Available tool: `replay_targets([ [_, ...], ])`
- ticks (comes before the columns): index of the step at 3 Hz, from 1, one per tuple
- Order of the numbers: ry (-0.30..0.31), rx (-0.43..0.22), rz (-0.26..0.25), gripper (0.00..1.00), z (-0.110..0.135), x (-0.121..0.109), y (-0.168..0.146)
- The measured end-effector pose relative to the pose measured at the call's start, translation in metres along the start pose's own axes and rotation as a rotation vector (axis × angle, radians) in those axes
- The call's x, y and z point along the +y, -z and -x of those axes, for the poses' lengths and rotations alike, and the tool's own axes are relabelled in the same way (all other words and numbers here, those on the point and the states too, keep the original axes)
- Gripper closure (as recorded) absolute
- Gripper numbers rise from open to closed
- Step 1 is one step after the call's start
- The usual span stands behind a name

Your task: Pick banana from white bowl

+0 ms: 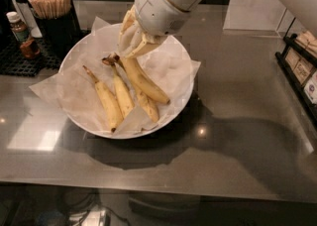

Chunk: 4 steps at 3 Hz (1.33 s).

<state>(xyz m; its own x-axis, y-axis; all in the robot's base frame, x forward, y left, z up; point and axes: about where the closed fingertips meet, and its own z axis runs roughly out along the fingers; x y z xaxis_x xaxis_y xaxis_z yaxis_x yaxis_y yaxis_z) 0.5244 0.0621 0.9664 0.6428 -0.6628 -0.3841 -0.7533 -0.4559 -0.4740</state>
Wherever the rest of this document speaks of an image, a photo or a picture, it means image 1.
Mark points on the white bowl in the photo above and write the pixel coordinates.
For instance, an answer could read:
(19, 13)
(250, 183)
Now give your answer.
(185, 84)

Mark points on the black rubber grid mat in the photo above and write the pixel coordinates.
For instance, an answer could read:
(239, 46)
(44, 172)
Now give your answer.
(12, 62)

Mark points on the black cup of wooden stirrers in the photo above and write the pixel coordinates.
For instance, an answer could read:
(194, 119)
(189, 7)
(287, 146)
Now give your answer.
(59, 23)

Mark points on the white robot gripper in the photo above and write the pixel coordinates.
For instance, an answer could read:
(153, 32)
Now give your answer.
(158, 11)

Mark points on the yellow banana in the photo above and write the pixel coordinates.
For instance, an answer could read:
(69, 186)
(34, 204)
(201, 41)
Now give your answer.
(136, 75)
(124, 97)
(144, 100)
(108, 101)

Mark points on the small brown round jar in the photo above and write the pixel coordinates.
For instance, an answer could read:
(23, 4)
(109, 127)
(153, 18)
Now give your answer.
(30, 49)

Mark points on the black rack of packets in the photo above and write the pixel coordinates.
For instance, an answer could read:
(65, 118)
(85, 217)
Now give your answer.
(298, 61)

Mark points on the small brown sauce bottle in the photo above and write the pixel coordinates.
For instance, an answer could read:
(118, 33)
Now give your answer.
(18, 27)

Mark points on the white parchment paper liner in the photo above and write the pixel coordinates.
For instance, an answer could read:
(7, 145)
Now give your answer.
(66, 94)

